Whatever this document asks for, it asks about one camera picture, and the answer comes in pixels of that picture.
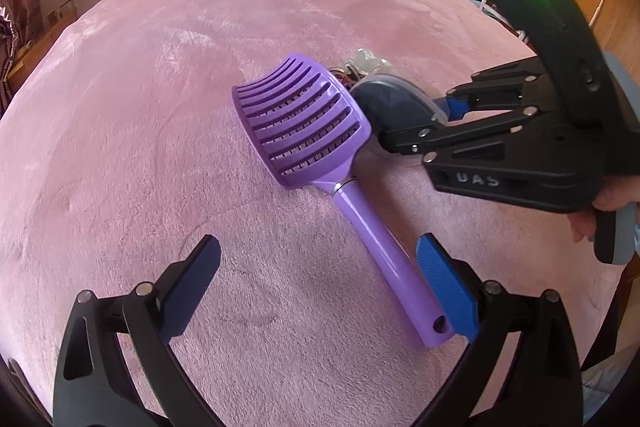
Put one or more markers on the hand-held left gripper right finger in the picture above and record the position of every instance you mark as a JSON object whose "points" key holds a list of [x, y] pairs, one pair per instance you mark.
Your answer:
{"points": [[445, 282]]}

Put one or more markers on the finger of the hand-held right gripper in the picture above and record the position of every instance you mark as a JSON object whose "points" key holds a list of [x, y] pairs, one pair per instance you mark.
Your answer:
{"points": [[415, 139], [457, 107]]}

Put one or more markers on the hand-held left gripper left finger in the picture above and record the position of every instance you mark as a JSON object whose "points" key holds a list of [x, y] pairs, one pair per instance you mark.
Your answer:
{"points": [[195, 282]]}

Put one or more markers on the navy powder puff case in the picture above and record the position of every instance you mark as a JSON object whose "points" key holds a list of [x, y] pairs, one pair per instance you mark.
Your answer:
{"points": [[395, 99]]}

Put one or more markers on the purple hairbrush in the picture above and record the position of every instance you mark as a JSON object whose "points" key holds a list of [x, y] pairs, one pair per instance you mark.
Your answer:
{"points": [[300, 117]]}

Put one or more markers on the person's right hand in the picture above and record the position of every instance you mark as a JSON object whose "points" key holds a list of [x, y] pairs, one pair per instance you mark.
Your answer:
{"points": [[620, 194]]}

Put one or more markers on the clear plastic hair claw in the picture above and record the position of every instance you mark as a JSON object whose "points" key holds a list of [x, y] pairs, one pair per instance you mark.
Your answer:
{"points": [[367, 62]]}

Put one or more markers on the pink blanket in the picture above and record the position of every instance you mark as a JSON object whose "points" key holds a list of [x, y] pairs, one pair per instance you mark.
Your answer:
{"points": [[150, 132]]}

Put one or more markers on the person's light blue jacket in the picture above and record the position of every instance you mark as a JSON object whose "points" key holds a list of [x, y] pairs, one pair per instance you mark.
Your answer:
{"points": [[610, 387]]}

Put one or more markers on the wooden nightstand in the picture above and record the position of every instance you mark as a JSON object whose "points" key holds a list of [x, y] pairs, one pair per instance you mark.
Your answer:
{"points": [[27, 57]]}

